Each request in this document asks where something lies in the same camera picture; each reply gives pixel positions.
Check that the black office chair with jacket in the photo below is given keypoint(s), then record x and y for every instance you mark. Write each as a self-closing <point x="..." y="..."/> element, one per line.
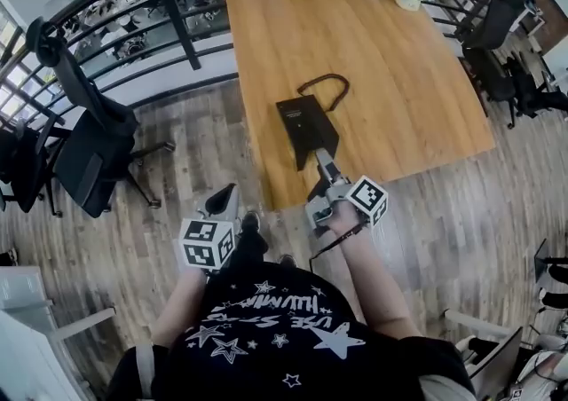
<point x="89" y="137"/>

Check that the black star print shirt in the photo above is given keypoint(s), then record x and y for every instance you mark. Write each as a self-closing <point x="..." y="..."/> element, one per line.
<point x="284" y="346"/>

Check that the person's right forearm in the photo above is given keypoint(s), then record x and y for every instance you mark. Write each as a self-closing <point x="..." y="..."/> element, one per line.
<point x="377" y="275"/>

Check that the person's black trouser leg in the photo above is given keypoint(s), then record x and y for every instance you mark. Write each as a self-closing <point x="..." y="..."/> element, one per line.
<point x="246" y="248"/>

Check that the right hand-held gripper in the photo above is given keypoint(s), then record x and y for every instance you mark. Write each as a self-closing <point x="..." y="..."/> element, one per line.
<point x="366" y="199"/>

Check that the person's left forearm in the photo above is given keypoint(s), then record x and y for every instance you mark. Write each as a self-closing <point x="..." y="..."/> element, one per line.
<point x="182" y="306"/>

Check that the black metal railing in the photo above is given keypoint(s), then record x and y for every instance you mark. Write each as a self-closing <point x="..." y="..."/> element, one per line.
<point x="177" y="13"/>

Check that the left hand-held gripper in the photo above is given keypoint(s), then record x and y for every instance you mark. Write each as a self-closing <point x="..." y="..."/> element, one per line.
<point x="206" y="244"/>

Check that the black tripod stand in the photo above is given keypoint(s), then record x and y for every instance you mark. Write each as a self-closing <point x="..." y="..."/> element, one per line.
<point x="548" y="261"/>

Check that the black desk telephone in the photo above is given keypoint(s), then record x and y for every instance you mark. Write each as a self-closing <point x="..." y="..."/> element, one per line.
<point x="306" y="124"/>

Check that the person's black shoe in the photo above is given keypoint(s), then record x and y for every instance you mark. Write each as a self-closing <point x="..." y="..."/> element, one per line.
<point x="288" y="261"/>
<point x="251" y="221"/>

